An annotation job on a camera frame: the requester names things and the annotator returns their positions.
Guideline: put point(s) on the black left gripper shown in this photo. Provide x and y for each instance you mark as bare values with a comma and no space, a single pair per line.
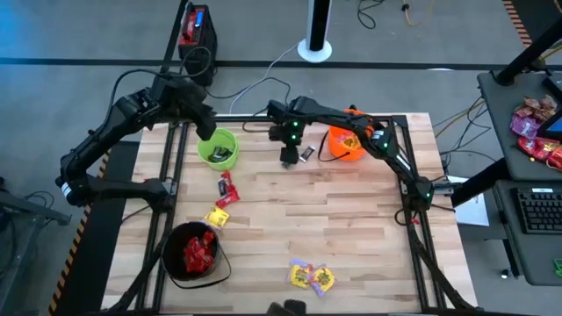
197,105

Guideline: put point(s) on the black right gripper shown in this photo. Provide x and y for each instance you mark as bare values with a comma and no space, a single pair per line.
287,131

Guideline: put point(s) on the yellow Sour Patch candy bag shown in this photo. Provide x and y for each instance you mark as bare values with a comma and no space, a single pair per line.
350,141
217,217
300,275

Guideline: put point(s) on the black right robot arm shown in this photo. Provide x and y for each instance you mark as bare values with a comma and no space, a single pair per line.
342,116

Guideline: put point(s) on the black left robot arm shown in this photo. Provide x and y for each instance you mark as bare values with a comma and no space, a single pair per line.
101,131

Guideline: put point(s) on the green plastic halloween bucket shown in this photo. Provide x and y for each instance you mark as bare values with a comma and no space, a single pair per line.
232,145

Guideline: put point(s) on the orange plastic halloween bucket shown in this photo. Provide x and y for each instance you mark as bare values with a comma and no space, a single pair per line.
340,151

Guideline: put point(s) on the black plastic halloween bucket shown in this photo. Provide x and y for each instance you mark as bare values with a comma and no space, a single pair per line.
173,259

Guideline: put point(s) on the purple candy bag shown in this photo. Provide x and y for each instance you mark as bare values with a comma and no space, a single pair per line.
524,126

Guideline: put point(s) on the red candy bag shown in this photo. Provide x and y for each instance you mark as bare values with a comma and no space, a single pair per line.
538,147

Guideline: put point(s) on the brown candy wrapper pile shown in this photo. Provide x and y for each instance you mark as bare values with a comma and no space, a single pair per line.
538,107

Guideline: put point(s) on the black and red equipment case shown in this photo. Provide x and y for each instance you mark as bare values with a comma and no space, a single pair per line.
197,57

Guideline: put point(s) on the red packet foreground right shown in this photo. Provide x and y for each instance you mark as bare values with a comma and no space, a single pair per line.
323,280

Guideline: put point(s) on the black hazard-striped floor mat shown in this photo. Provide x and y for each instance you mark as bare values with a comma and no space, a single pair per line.
94,263
535,17

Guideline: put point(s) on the white paper sheet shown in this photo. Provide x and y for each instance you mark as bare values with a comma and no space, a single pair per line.
472,210

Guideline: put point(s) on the black stand leg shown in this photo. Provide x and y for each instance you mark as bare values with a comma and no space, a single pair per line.
480,182

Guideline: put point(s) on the grey metal stand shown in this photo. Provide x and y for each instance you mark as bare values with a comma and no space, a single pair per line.
26,206

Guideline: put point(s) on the grey desk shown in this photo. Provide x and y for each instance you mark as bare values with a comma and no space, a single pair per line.
505,131

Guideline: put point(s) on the black keyboard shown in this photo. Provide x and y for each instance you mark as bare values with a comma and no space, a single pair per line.
542,210

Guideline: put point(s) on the black stand pole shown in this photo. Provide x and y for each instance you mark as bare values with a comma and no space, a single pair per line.
531,50

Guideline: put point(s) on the blue lit screen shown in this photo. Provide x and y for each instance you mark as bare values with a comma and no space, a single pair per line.
555,127

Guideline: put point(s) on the small green object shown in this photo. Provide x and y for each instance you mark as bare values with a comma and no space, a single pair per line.
558,267

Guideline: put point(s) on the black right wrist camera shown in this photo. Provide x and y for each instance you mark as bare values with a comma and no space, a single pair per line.
290,155

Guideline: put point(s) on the black aluminium table frame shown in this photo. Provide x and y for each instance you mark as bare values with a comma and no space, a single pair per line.
246,119

